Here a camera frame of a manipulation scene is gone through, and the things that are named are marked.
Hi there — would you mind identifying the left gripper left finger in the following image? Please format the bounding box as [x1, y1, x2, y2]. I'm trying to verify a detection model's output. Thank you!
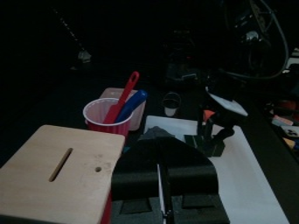
[109, 125, 164, 224]

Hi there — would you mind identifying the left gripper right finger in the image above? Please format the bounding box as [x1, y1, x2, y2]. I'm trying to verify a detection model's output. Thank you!
[157, 127, 230, 224]

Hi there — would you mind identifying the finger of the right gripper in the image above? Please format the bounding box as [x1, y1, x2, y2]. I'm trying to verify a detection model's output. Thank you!
[196, 111, 214, 146]
[210, 125, 237, 147]

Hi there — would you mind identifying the dark green sushi roll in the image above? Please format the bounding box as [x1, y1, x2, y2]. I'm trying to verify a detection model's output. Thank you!
[182, 133, 226, 158]

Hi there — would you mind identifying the white cutting board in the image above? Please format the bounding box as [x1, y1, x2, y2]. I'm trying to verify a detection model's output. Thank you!
[142, 115, 290, 224]

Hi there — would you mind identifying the orange toy carrot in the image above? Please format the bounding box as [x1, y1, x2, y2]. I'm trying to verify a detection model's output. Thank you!
[201, 108, 216, 122]

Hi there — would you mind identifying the small dark metal cup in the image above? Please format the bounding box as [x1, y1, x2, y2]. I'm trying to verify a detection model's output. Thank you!
[161, 91, 182, 117]

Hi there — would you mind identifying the pink room block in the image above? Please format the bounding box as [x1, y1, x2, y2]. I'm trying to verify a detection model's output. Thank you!
[272, 115, 294, 127]

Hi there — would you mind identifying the red room object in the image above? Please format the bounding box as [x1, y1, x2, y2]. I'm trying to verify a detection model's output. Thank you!
[277, 99, 299, 116]

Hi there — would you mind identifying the red plastic cup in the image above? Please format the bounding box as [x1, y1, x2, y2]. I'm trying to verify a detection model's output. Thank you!
[81, 97, 134, 138]

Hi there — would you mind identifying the white tile with black print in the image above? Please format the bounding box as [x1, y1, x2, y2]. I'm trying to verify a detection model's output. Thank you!
[280, 125, 299, 138]

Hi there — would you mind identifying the blue plastic utensil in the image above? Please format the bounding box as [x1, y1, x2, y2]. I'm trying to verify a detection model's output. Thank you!
[114, 89, 149, 123]

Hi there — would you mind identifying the wooden block with slot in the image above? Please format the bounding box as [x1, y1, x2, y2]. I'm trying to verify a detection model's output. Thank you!
[0, 124, 126, 224]

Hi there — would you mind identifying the grey camera cable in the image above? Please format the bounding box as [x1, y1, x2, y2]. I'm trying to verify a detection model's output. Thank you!
[217, 0, 290, 81]

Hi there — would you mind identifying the white frame clip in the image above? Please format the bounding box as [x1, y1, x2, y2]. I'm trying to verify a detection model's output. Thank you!
[75, 50, 93, 64]

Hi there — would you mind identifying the thin frame cord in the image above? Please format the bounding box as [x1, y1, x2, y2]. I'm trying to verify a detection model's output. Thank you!
[50, 7, 85, 53]

